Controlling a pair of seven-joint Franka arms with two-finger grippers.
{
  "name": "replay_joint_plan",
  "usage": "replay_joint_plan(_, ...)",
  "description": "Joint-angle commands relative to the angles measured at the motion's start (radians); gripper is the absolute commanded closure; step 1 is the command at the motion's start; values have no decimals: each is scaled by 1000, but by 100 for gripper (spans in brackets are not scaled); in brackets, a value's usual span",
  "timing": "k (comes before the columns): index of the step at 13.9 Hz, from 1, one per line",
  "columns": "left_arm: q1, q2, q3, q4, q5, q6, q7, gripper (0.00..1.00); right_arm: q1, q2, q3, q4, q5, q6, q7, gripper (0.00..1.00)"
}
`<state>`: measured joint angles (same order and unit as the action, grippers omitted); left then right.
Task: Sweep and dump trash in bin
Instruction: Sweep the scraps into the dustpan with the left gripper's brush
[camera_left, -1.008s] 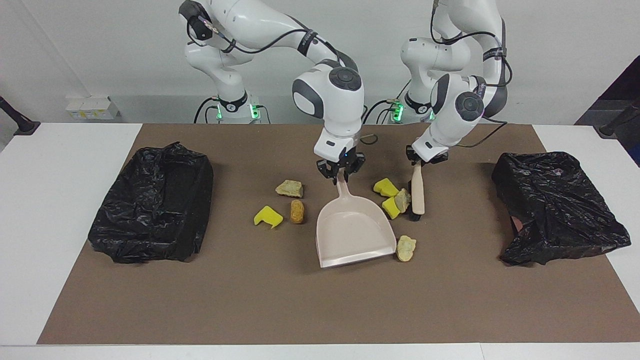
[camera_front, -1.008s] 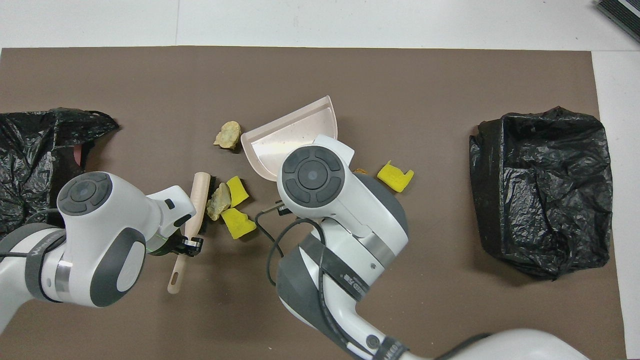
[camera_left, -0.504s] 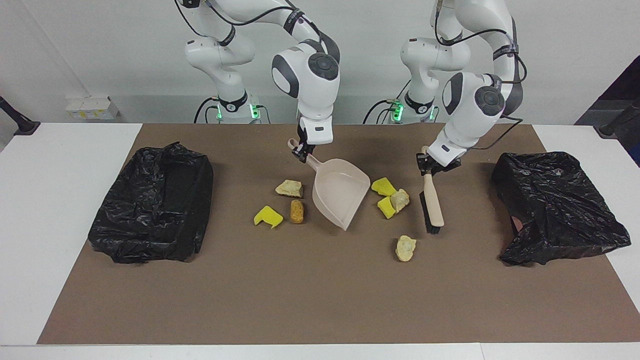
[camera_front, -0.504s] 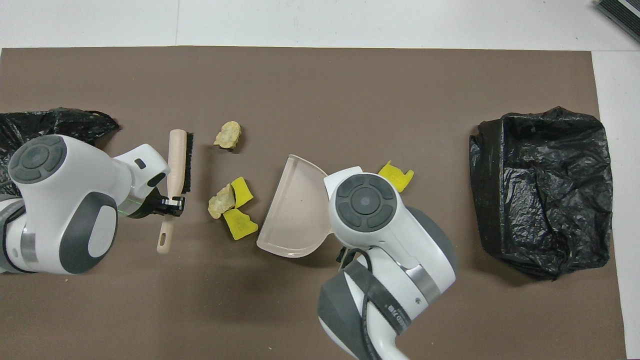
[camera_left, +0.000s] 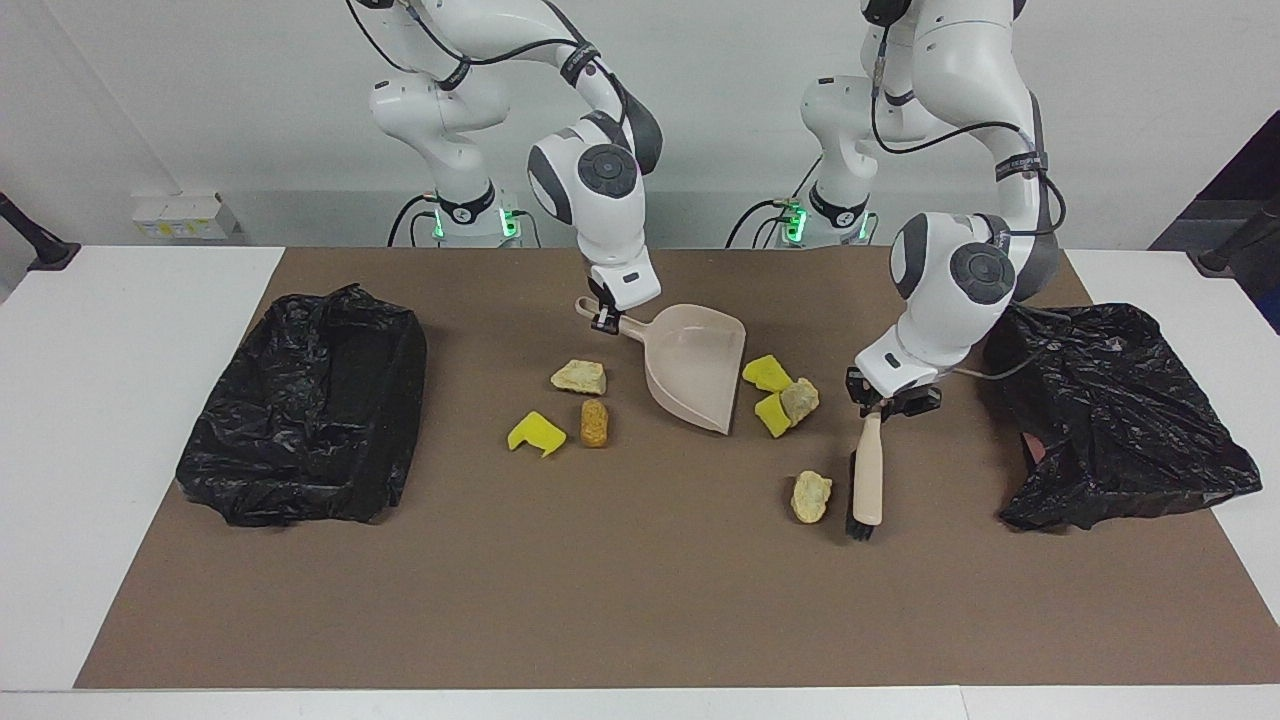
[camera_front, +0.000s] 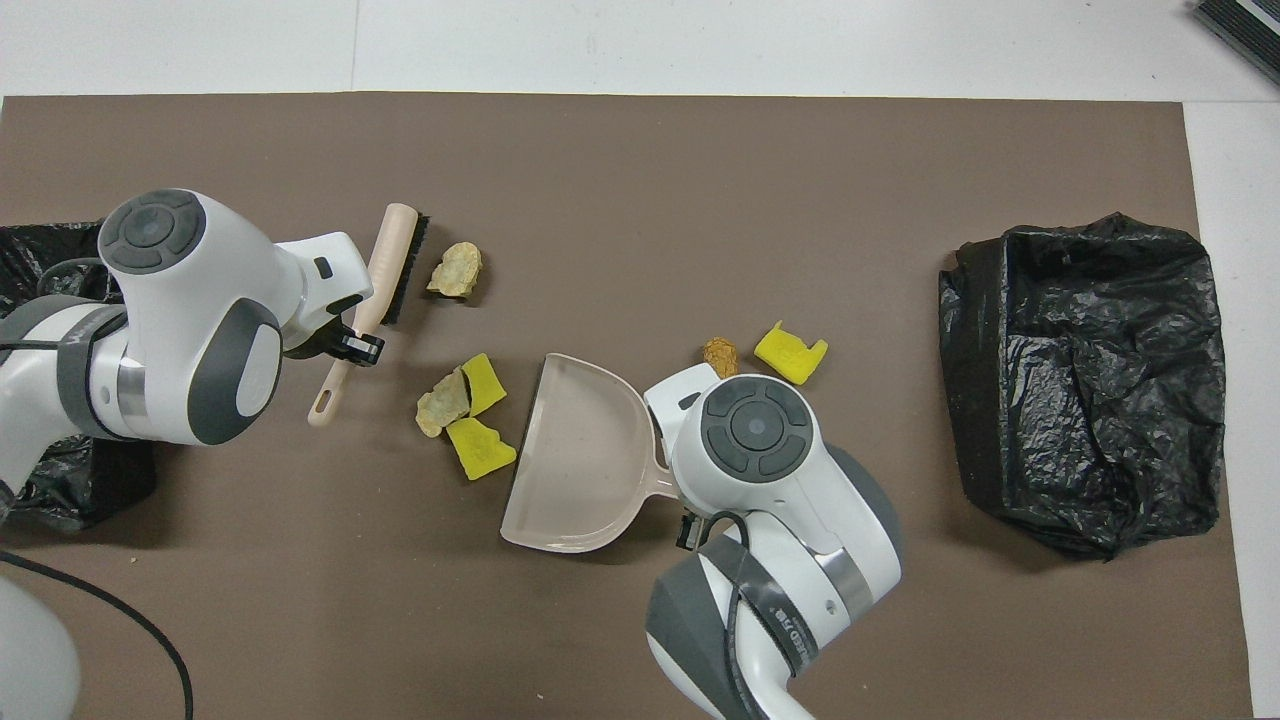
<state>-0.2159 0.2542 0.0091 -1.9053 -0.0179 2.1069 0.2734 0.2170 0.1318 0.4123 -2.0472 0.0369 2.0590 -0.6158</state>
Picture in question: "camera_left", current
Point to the black stand leg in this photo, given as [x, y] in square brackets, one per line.
[1240, 240]
[50, 255]

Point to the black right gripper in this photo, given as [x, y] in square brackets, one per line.
[601, 295]

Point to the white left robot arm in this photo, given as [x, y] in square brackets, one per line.
[950, 300]

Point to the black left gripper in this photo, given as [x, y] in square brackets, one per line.
[900, 404]

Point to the beige hand brush black bristles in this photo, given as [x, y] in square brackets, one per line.
[868, 475]

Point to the beige plastic dustpan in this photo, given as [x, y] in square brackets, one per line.
[695, 365]

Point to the white wall power strip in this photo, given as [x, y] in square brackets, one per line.
[175, 220]

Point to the brown table mat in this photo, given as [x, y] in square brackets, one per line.
[560, 620]

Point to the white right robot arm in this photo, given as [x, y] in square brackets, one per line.
[610, 220]

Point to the notched yellow sponge piece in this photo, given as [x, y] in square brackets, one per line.
[535, 432]

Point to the black trash bag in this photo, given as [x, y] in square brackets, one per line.
[300, 420]
[1130, 420]

